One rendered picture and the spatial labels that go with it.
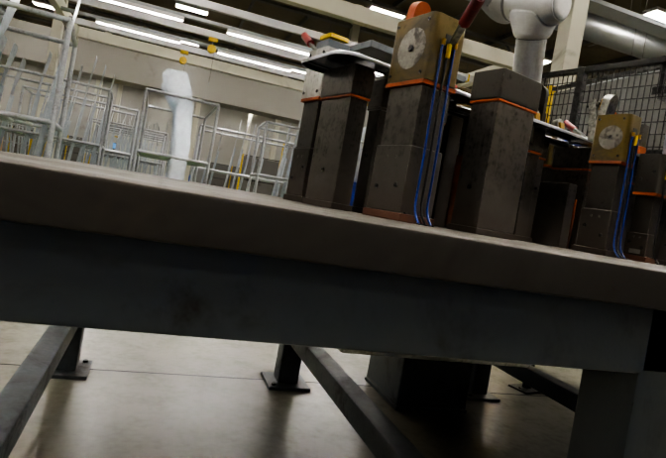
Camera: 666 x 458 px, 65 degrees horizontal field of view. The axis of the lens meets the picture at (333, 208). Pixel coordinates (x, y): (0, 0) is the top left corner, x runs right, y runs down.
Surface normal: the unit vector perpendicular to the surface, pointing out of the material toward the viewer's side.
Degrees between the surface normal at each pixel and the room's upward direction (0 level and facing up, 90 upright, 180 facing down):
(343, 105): 90
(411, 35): 90
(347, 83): 90
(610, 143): 90
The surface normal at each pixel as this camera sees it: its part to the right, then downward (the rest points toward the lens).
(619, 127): -0.83, -0.14
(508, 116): 0.52, 0.10
